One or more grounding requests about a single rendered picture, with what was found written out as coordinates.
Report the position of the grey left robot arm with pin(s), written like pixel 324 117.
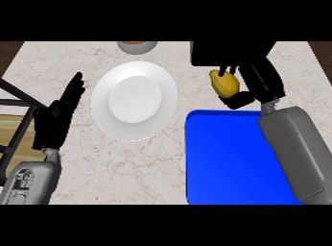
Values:
pixel 31 182

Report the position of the blue tray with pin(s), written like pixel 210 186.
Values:
pixel 230 160

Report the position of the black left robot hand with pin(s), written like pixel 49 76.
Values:
pixel 55 118

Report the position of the white plate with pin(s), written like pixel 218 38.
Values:
pixel 134 101

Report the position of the grey bowl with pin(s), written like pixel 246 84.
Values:
pixel 136 46

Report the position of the yellow lemon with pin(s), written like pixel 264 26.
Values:
pixel 224 84

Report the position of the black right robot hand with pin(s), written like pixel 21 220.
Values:
pixel 263 83

